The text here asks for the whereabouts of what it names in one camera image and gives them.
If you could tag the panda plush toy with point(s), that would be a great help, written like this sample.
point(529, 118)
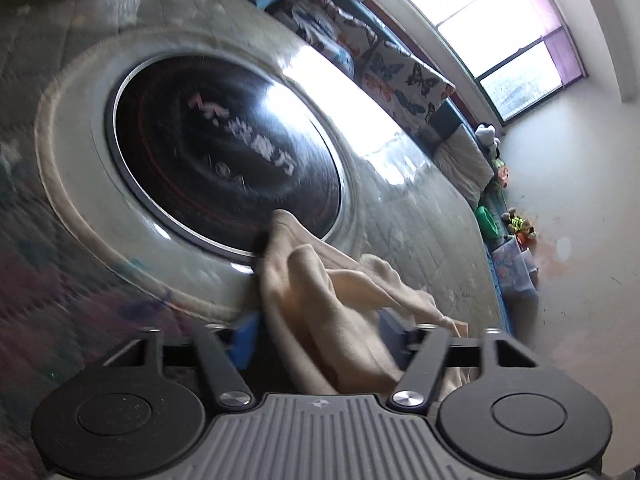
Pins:
point(487, 136)

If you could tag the colourful plush toys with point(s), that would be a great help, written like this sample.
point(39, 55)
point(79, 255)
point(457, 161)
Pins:
point(517, 224)

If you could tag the beige cloth garment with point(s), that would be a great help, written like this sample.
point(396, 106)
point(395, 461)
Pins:
point(321, 309)

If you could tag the left butterfly print pillow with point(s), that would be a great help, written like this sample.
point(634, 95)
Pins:
point(333, 32)

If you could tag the right butterfly print pillow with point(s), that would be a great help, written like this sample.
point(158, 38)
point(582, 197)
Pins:
point(409, 90)

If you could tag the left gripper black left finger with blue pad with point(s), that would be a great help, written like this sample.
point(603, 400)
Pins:
point(141, 407)

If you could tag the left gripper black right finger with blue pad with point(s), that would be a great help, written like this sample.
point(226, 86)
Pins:
point(500, 410)

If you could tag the grey plain cushion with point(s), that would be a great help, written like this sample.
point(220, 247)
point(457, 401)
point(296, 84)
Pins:
point(460, 160)

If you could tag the clear plastic storage box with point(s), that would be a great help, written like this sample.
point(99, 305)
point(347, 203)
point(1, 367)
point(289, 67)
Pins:
point(515, 269)

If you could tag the blue sofa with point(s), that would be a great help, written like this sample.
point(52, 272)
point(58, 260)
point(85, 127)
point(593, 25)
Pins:
point(398, 205)

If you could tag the round black induction cooktop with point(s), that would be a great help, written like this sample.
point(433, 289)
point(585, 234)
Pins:
point(211, 147)

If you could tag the butterfly print pillow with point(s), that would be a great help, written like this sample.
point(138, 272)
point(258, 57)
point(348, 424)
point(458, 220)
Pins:
point(333, 32)
point(409, 90)

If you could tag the green plastic bowl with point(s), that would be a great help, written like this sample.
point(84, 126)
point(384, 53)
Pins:
point(488, 227)

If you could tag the window with green frame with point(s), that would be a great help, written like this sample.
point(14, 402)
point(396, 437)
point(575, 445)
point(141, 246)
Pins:
point(509, 55)

